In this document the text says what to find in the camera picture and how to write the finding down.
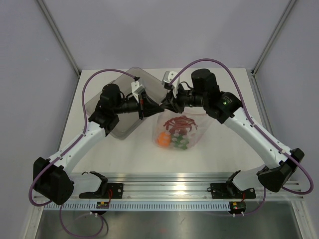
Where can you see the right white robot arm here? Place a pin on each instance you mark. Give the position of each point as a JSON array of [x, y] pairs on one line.
[[279, 160]]

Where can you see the left aluminium frame post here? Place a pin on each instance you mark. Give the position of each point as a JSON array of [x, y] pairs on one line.
[[58, 36]]

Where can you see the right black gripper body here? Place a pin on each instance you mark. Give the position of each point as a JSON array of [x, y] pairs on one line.
[[189, 98]]

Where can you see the aluminium frame post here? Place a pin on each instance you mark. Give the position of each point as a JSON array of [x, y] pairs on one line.
[[58, 36], [274, 36]]

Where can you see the green bell pepper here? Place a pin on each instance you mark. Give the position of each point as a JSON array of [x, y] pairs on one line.
[[179, 141]]

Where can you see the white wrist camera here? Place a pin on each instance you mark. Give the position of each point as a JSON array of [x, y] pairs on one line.
[[170, 82], [137, 87]]

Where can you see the right aluminium frame post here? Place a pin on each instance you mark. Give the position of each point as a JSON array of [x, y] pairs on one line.
[[274, 36]]

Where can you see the aluminium mounting rail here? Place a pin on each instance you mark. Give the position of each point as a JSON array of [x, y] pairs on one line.
[[193, 187]]

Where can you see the orange fruit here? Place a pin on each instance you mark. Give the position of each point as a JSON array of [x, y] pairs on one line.
[[163, 139]]

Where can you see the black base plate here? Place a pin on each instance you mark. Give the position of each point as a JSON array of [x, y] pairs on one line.
[[219, 190], [115, 191]]

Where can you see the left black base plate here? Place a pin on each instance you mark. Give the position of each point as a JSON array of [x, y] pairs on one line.
[[115, 191]]

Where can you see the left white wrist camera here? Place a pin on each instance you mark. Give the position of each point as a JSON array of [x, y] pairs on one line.
[[137, 87]]

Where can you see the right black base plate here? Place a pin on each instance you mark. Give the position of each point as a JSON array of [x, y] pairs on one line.
[[219, 190]]

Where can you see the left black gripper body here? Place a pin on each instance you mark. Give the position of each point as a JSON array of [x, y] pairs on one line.
[[131, 105]]

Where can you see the white slotted cable duct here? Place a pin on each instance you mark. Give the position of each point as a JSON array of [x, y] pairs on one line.
[[141, 206]]

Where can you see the red toy lobster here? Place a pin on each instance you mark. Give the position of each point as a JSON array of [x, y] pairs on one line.
[[182, 125]]

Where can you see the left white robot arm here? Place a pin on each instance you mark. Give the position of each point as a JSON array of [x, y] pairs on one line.
[[51, 177]]

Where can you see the clear zip top bag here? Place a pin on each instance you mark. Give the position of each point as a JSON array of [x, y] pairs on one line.
[[202, 120]]

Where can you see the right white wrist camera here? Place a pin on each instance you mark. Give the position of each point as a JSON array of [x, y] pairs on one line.
[[170, 82]]

